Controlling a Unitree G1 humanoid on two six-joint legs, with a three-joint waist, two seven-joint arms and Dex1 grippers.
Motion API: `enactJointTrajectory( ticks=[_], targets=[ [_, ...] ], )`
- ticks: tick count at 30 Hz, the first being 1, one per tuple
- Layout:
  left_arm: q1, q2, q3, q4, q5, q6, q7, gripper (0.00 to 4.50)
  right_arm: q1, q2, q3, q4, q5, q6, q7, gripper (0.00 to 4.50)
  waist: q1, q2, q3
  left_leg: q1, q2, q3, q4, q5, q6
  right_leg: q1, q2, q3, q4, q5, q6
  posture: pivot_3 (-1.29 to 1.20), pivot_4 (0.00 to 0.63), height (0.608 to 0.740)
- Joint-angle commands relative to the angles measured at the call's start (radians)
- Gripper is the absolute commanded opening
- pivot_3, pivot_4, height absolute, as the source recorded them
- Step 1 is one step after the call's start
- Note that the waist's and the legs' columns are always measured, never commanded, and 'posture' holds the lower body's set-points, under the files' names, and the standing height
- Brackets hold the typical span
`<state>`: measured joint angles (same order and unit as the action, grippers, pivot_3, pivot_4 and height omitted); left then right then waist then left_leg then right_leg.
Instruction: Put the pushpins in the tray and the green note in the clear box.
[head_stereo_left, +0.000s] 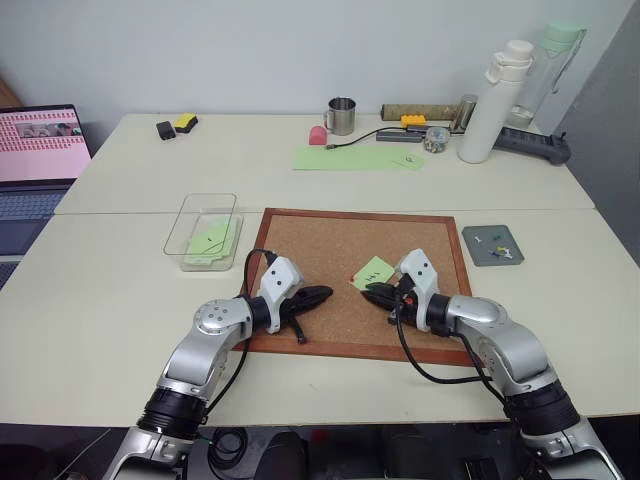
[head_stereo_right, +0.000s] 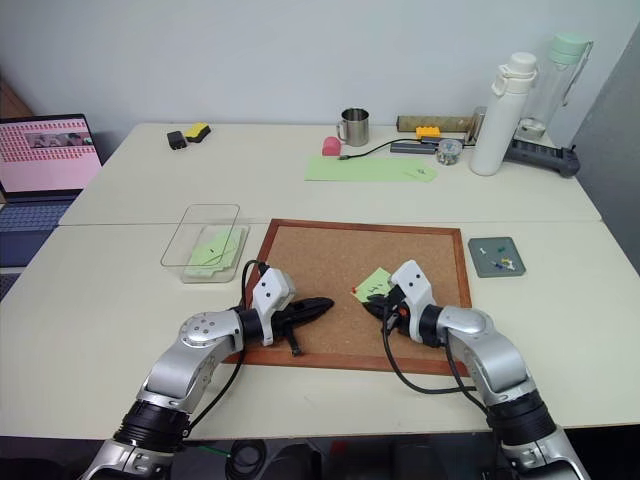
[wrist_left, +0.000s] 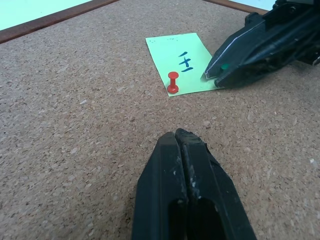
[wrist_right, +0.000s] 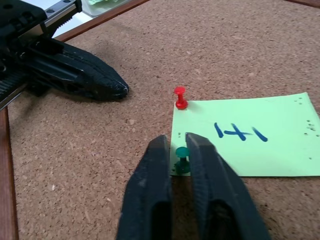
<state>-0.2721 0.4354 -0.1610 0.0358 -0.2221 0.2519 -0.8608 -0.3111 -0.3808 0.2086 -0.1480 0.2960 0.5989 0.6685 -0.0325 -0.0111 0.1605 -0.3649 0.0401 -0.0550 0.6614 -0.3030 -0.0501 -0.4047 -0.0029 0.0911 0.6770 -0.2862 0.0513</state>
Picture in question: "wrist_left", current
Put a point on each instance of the green paper note with writing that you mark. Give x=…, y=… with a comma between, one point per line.
x=170, y=52

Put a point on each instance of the red pushpin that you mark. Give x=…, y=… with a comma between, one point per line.
x=172, y=83

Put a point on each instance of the cork board with wooden frame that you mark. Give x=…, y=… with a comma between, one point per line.
x=75, y=105

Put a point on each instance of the green pushpin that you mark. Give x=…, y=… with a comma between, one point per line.
x=225, y=66

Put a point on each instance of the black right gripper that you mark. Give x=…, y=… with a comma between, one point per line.
x=292, y=22

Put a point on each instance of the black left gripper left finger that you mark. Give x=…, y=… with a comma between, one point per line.
x=160, y=180

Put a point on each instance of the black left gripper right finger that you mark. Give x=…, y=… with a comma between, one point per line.
x=212, y=190

